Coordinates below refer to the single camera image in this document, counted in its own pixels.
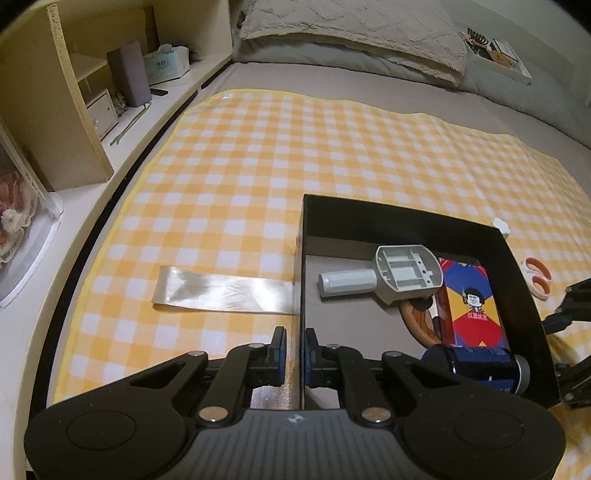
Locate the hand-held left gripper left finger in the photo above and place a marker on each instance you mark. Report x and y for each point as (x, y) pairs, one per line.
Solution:
(280, 357)

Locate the thin hair pin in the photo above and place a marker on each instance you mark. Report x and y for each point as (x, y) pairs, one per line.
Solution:
(131, 122)

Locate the yellow checked blanket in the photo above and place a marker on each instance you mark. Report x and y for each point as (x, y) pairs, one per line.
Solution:
(277, 161)

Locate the beige textured pillow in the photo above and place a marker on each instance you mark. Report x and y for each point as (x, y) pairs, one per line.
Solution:
(351, 27)

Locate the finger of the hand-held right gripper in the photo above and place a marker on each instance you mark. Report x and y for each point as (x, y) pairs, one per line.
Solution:
(570, 300)
(575, 385)

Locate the wooden shelf unit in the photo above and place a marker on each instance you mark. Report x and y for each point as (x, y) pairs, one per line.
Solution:
(41, 106)

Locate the small white box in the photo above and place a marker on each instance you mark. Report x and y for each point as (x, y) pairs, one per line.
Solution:
(503, 48)

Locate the white tray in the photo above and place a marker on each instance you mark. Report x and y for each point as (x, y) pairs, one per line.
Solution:
(503, 71)

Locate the dark blue bottle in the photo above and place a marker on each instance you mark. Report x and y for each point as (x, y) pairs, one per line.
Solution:
(482, 367)

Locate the white orange scissors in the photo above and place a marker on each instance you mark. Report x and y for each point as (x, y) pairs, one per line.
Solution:
(544, 290)

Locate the black hair claw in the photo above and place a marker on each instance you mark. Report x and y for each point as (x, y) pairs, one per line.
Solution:
(476, 36)

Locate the white tissue box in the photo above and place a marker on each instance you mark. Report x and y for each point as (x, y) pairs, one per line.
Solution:
(166, 64)

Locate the small wooden drawer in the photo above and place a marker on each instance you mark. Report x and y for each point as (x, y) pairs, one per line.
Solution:
(101, 113)

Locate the doll in clear case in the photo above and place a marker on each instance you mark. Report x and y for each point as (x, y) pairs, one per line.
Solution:
(18, 221)

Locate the grey bed sheet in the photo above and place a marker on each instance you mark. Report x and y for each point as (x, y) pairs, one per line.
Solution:
(323, 81)

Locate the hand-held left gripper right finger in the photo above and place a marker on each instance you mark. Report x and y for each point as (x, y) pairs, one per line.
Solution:
(309, 360)

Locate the round wooden comb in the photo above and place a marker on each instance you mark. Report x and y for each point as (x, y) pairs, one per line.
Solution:
(505, 59)

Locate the black fluffy item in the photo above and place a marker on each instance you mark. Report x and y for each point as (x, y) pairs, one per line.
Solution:
(196, 54)

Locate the grey folded duvet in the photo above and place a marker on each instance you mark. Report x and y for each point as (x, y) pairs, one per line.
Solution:
(531, 108)

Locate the purple upright box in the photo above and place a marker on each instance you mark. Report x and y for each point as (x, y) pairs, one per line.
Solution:
(129, 74)

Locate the red blue card box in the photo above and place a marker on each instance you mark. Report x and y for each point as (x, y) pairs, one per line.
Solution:
(475, 323)

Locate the clear plastic strip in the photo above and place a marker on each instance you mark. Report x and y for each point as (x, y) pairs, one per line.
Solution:
(221, 290)

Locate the round wooden disc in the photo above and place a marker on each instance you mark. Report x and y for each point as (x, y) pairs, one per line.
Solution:
(414, 323)

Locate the black box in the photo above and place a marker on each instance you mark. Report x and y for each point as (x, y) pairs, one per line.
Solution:
(521, 286)

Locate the small black clip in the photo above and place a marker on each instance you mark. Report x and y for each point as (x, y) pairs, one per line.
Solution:
(159, 92)

